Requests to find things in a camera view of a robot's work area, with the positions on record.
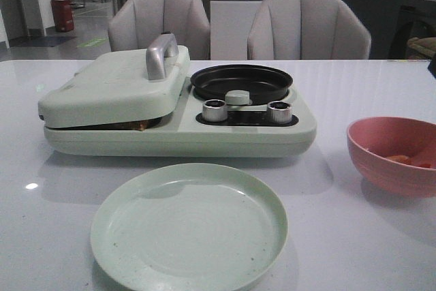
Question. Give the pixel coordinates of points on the bread slice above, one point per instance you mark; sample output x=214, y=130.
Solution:
x=132, y=125

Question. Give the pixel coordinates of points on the mint green breakfast maker lid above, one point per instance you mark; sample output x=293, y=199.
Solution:
x=120, y=87

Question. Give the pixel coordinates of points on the pink bowl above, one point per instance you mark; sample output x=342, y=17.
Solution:
x=370, y=140

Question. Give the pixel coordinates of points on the mint green breakfast maker base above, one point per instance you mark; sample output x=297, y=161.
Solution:
x=179, y=134

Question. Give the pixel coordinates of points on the left silver control knob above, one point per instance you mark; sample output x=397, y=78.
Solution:
x=214, y=110

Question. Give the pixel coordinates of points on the silver control knob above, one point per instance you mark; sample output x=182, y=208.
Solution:
x=214, y=110
x=279, y=112

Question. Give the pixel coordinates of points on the right silver control knob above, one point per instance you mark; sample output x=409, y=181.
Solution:
x=279, y=112

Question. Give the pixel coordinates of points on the black round frying pan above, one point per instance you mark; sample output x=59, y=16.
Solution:
x=264, y=84

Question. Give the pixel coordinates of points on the mint green plate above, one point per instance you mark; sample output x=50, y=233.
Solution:
x=190, y=226

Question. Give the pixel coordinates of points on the right grey upholstered chair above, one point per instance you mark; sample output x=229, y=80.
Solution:
x=307, y=30

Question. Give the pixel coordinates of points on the grey upholstered chair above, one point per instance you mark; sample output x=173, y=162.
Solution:
x=139, y=22
x=307, y=30

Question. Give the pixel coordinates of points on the left grey upholstered chair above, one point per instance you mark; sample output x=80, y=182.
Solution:
x=139, y=22

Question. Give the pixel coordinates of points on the white refrigerator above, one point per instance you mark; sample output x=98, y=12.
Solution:
x=231, y=21

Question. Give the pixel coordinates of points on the red trash bin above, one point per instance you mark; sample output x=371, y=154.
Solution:
x=62, y=15

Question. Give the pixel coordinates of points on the beige cushion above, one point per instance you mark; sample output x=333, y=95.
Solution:
x=420, y=48

